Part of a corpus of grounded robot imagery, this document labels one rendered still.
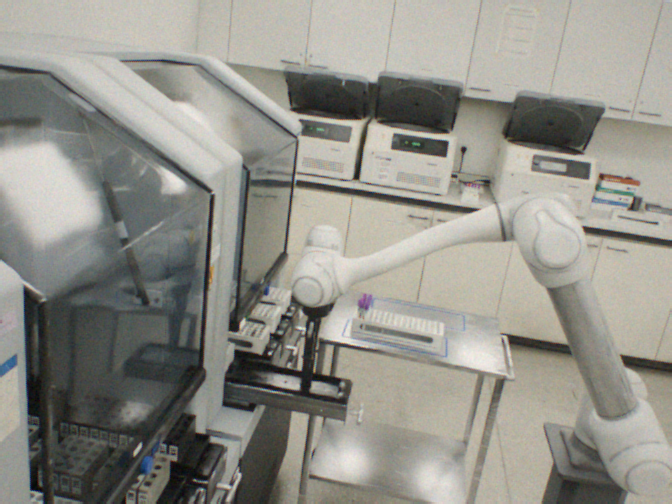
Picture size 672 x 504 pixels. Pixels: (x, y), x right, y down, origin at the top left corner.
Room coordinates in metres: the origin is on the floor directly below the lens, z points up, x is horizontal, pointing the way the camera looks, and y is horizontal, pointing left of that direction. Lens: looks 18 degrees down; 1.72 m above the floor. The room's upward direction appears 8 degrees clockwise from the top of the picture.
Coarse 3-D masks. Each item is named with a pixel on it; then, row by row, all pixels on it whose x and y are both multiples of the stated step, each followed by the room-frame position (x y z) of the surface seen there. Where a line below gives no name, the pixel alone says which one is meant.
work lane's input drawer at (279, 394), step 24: (240, 360) 1.62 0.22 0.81; (240, 384) 1.50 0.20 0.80; (264, 384) 1.50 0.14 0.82; (288, 384) 1.54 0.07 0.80; (312, 384) 1.56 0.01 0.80; (336, 384) 1.57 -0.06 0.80; (288, 408) 1.48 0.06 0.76; (312, 408) 1.47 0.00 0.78; (336, 408) 1.47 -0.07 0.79; (360, 408) 1.55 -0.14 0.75
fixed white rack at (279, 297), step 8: (232, 288) 2.02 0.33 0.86; (272, 288) 2.07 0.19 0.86; (232, 296) 2.03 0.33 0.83; (264, 296) 1.99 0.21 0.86; (272, 296) 1.99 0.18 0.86; (280, 296) 2.00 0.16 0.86; (288, 296) 2.02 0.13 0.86; (272, 304) 2.05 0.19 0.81; (280, 304) 1.97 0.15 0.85; (288, 304) 2.03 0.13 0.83
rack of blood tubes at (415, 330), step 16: (352, 320) 1.87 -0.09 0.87; (368, 320) 1.87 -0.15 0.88; (384, 320) 1.88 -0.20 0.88; (400, 320) 1.90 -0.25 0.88; (416, 320) 1.92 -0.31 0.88; (432, 320) 1.93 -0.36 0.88; (368, 336) 1.86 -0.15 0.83; (384, 336) 1.85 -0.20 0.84; (400, 336) 1.90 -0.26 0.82; (416, 336) 1.91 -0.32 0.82; (432, 336) 1.83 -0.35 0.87
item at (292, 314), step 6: (288, 306) 2.02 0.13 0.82; (294, 306) 2.04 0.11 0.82; (300, 306) 2.07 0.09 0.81; (288, 312) 1.98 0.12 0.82; (294, 312) 2.00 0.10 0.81; (282, 318) 1.96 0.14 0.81; (288, 318) 1.96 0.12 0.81; (294, 318) 1.98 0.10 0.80; (294, 324) 1.99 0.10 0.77; (294, 330) 2.00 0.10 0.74; (300, 330) 2.00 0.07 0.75
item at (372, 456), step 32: (448, 320) 2.10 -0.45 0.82; (480, 320) 2.14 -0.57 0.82; (320, 352) 1.82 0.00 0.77; (384, 352) 1.79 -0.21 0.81; (416, 352) 1.81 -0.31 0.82; (448, 352) 1.84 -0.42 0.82; (480, 352) 1.87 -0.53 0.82; (480, 384) 2.16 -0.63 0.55; (320, 448) 1.99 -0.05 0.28; (352, 448) 2.02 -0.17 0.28; (384, 448) 2.04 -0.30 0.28; (416, 448) 2.07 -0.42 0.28; (448, 448) 2.10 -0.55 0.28; (480, 448) 1.74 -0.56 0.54; (320, 480) 1.83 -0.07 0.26; (352, 480) 1.83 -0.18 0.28; (384, 480) 1.86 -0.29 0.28; (416, 480) 1.88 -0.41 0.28; (448, 480) 1.90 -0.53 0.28
